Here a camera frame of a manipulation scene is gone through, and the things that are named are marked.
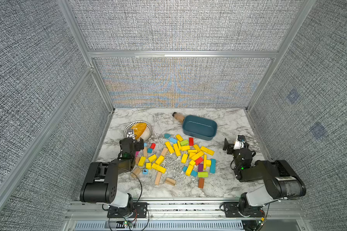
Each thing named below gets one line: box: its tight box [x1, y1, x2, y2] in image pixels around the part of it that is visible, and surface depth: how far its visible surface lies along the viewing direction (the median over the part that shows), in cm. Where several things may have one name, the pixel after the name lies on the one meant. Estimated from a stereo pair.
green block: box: [180, 139, 189, 146], surface depth 101 cm
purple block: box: [198, 163, 204, 172], surface depth 90 cm
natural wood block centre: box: [160, 147, 169, 157], surface depth 94 cm
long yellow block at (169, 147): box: [165, 141, 175, 154], surface depth 98 cm
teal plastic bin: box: [182, 114, 218, 141], surface depth 109 cm
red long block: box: [188, 137, 195, 146], surface depth 102 cm
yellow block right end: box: [200, 146, 215, 156], surface depth 97 cm
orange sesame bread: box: [131, 122, 147, 141], surface depth 102 cm
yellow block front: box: [185, 164, 194, 177], surface depth 87 cm
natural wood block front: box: [154, 170, 162, 186], surface depth 85 cm
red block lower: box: [194, 156, 204, 166], surface depth 92 cm
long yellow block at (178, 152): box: [173, 143, 182, 157], surface depth 97 cm
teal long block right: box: [210, 158, 217, 174], surface depth 90 cm
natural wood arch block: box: [165, 177, 176, 186], surface depth 84 cm
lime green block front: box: [197, 171, 209, 178], surface depth 86 cm
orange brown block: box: [198, 177, 205, 189], surface depth 83 cm
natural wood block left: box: [130, 167, 142, 179], surface depth 87 cm
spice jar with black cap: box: [172, 111, 186, 123], surface depth 113 cm
